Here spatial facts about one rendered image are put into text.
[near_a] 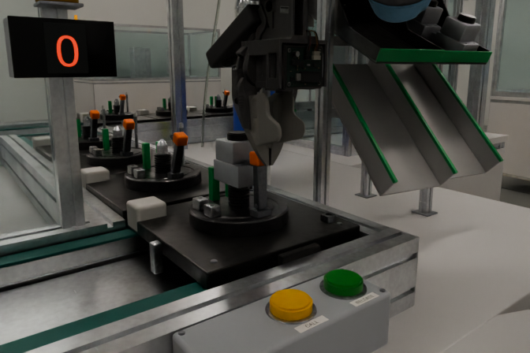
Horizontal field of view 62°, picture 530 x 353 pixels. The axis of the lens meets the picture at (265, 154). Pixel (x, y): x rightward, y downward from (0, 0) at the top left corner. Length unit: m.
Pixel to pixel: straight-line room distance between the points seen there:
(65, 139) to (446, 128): 0.68
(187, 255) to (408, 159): 0.42
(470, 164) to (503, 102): 3.92
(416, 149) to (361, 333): 0.42
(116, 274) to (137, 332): 0.22
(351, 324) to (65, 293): 0.34
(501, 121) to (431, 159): 4.03
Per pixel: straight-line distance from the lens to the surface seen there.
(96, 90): 9.25
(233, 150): 0.58
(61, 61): 0.61
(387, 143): 0.78
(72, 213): 0.69
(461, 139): 0.93
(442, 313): 0.67
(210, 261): 0.51
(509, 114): 4.77
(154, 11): 11.97
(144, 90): 9.55
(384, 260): 0.58
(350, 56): 1.60
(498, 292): 0.75
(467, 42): 0.87
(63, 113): 0.66
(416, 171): 0.77
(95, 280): 0.62
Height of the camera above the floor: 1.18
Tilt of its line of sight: 11 degrees down
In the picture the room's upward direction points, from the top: straight up
